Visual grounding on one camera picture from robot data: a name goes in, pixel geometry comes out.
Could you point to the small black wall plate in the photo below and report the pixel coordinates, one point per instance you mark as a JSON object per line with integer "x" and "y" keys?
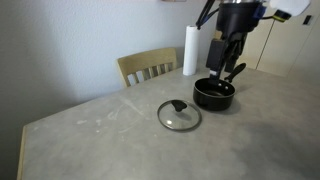
{"x": 307, "y": 20}

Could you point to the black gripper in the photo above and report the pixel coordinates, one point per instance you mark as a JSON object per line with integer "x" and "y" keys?
{"x": 238, "y": 18}

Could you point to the white paper towel roll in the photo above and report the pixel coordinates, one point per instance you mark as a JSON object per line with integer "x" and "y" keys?
{"x": 190, "y": 50}

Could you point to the glass lid with black knob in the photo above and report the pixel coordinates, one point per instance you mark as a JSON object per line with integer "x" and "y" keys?
{"x": 173, "y": 121}

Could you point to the light wooden slat-back chair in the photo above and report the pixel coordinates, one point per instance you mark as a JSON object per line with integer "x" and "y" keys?
{"x": 143, "y": 60}

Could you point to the cream closet door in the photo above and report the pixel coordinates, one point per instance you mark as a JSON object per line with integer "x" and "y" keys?
{"x": 293, "y": 50}

